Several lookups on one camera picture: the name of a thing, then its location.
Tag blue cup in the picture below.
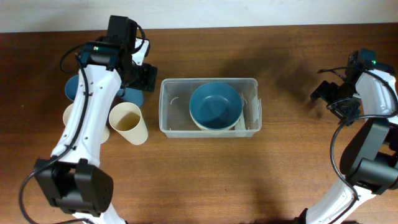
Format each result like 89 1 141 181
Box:
116 88 144 107
64 75 79 101

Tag cream cup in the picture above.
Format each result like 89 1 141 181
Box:
63 104 110 144
109 102 149 145

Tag blue bowl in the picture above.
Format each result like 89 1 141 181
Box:
189 82 242 112

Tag white plastic fork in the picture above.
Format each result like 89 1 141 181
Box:
239 92 246 113

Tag white plastic spoon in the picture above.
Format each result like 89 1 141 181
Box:
234 113 246 130

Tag cream bowl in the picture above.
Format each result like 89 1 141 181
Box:
190 107 243 131

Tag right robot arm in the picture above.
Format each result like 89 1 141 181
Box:
294 49 397 224

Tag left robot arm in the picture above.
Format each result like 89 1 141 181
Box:
28 16 157 223

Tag clear plastic container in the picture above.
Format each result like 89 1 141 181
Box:
159 78 262 138

